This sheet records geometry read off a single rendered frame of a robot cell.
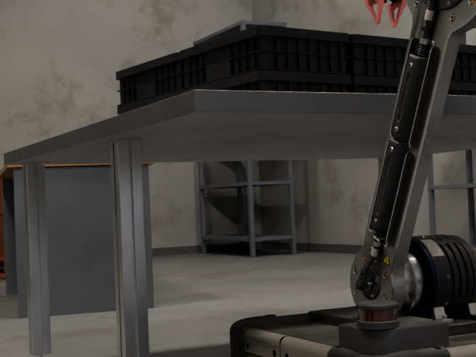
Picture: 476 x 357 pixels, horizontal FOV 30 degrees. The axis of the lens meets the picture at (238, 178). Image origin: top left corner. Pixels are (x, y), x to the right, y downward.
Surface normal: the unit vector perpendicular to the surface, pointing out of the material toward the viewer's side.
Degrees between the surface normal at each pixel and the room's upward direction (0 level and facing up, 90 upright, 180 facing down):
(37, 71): 90
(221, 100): 90
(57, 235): 90
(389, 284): 90
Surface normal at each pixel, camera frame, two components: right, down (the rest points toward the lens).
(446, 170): -0.90, 0.03
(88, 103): 0.44, -0.04
